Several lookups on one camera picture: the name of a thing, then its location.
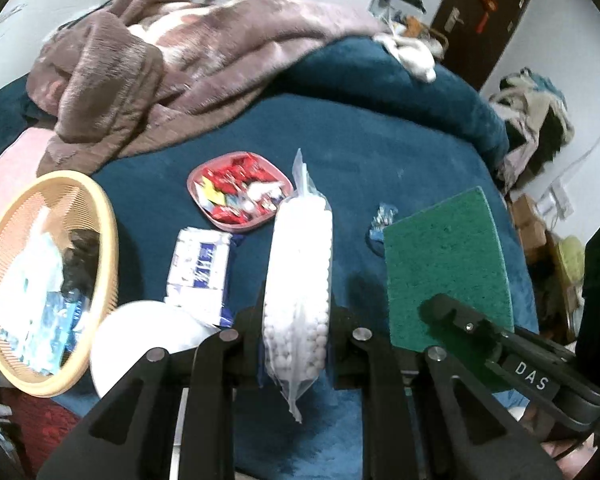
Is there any white round plate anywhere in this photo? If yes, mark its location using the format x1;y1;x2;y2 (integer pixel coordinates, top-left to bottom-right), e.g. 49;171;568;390
90;301;221;398

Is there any cardboard box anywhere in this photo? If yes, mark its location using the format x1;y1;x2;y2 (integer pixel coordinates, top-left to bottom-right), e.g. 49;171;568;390
510;195;548;256

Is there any clear bag of white balls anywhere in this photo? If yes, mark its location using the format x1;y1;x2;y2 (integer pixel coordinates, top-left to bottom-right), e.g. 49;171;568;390
261;148;333;423

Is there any green scouring pad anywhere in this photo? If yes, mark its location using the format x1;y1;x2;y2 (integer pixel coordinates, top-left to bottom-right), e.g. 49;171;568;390
383;186;516;353

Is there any pile of clothes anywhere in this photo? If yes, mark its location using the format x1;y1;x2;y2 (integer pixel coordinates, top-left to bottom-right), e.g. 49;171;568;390
490;66;576;196

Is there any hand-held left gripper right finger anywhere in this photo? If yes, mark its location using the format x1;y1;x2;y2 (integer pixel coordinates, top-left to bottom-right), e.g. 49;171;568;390
330;305;566;480

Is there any white fluffy cloth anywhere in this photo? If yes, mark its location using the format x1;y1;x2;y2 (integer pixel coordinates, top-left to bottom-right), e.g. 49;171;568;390
374;32;437;82

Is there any small blue packet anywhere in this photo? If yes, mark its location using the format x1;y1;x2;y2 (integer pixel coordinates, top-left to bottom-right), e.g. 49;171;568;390
366;202;398;256

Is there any beige woven basket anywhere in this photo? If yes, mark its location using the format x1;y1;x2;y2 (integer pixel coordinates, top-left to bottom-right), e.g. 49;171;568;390
0;170;119;398

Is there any blue plastic packet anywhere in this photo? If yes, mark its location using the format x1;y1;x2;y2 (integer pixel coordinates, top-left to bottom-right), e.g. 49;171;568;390
17;292;91;376

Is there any dark brown door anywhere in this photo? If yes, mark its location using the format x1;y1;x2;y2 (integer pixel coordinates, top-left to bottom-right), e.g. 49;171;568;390
430;0;535;92

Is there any red patterned cloth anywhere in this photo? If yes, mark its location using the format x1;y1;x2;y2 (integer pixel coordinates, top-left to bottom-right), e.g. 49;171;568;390
0;390;96;480

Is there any pink plastic tray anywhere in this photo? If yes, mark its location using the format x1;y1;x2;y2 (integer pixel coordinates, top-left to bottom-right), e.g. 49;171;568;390
187;151;295;233

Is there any blue white wavy cleaning cloth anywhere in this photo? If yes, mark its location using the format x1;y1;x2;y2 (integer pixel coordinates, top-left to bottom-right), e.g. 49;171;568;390
0;207;66;361

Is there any red door ornament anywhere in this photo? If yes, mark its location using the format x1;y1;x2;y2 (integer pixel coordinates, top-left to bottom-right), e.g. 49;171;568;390
475;0;501;31

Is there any white blue tissue packet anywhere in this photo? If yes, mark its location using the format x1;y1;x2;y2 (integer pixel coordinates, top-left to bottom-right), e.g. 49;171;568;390
164;226;243;328

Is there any pile of wrapped candies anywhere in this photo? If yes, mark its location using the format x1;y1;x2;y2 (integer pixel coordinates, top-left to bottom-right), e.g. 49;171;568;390
197;156;286;225

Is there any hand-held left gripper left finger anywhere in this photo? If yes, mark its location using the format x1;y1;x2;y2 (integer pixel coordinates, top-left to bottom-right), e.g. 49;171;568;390
36;305;266;480

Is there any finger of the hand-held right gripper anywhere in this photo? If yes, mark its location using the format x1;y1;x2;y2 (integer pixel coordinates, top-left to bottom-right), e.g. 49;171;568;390
418;293;561;401

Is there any black cloth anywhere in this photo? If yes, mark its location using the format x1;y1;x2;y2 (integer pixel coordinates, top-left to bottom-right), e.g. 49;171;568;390
60;230;101;298

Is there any person's right hand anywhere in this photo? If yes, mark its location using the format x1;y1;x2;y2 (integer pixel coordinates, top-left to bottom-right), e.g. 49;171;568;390
512;405;600;478

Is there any pink cloth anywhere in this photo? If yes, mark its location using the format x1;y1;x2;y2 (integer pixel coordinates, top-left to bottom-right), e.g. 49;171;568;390
0;127;56;196

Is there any teal plush blanket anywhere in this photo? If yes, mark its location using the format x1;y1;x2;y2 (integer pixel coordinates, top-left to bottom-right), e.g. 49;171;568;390
0;35;541;480

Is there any brown plush blanket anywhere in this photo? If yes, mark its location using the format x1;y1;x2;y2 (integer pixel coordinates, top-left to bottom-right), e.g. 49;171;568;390
26;0;396;178

